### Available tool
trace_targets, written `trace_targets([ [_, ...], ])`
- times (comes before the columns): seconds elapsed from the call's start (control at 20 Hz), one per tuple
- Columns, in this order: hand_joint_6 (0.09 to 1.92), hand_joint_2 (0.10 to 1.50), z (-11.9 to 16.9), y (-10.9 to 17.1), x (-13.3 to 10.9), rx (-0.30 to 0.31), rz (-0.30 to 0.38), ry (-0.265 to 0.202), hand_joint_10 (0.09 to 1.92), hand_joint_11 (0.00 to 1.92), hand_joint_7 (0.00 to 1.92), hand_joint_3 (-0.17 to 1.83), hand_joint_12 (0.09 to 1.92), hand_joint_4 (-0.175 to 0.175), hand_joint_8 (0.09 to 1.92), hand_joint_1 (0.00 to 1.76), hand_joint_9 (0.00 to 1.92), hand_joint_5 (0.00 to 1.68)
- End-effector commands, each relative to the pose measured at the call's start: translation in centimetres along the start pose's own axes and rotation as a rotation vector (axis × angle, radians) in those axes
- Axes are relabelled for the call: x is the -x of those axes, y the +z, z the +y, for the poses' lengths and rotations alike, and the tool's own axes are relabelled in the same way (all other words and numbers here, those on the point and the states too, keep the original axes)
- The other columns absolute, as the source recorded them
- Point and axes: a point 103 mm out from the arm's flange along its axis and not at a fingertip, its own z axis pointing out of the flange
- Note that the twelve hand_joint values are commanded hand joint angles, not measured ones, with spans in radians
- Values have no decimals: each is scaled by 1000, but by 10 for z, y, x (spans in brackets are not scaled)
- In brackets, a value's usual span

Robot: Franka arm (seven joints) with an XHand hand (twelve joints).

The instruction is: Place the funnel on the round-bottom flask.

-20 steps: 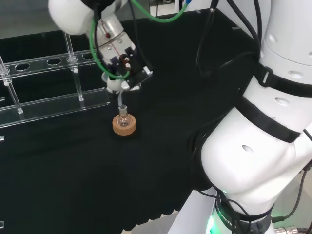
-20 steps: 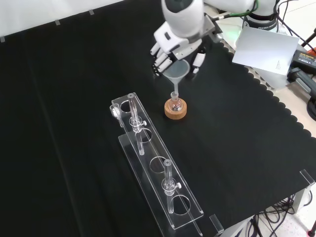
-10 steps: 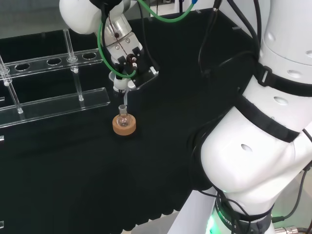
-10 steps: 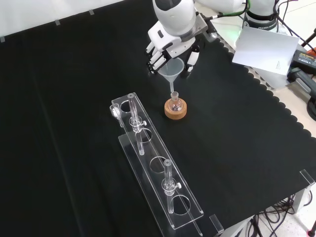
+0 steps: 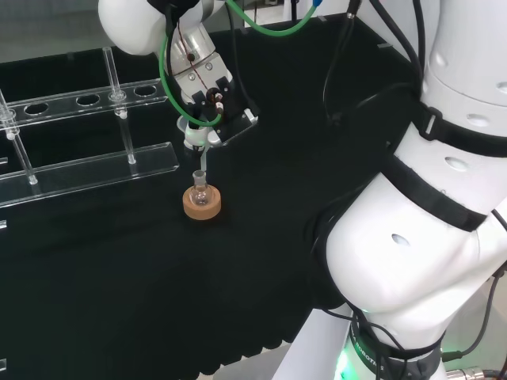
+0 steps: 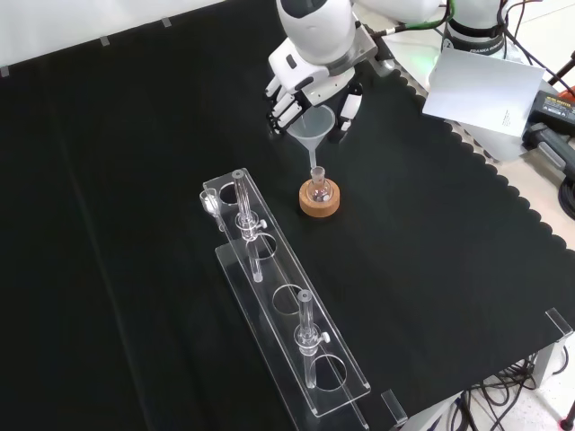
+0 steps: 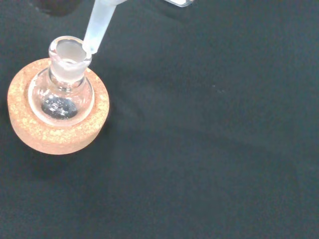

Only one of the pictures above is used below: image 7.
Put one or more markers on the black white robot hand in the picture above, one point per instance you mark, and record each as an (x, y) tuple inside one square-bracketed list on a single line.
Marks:
[(57, 5)]

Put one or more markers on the glass round-bottom flask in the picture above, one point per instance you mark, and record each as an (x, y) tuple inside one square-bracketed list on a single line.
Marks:
[(62, 104)]

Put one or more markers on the black cloth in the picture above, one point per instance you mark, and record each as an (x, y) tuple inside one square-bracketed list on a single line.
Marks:
[(211, 149)]

